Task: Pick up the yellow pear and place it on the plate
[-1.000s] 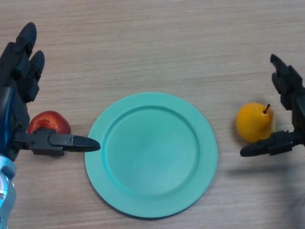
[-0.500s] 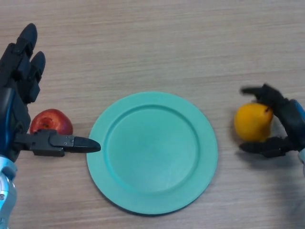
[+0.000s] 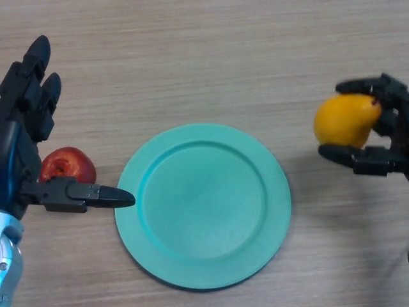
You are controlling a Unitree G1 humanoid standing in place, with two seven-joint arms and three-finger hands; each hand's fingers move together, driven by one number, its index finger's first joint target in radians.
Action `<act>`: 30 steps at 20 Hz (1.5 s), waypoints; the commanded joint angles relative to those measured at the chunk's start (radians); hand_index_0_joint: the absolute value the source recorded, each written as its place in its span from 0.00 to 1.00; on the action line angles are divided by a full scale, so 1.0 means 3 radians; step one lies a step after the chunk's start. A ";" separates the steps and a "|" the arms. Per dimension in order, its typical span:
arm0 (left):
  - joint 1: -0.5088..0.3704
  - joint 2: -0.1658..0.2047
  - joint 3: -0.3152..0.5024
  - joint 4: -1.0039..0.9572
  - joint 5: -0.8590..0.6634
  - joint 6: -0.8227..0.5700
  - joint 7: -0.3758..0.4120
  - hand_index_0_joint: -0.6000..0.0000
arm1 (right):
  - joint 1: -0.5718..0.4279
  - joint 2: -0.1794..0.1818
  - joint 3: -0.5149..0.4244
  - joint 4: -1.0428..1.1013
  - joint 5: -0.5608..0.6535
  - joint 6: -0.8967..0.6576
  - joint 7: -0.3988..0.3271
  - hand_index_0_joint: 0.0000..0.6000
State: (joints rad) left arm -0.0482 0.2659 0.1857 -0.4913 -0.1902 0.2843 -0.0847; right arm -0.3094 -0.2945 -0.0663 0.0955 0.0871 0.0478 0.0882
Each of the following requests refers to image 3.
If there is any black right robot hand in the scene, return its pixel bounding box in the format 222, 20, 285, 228
318, 73, 409, 183

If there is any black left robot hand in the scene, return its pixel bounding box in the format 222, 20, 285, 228
0, 35, 136, 221

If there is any yellow pear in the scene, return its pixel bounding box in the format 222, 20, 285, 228
313, 94, 383, 150

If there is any green round plate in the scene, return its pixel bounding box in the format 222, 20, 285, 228
114, 123, 292, 291

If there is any red apple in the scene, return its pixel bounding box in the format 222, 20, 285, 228
40, 146, 97, 185

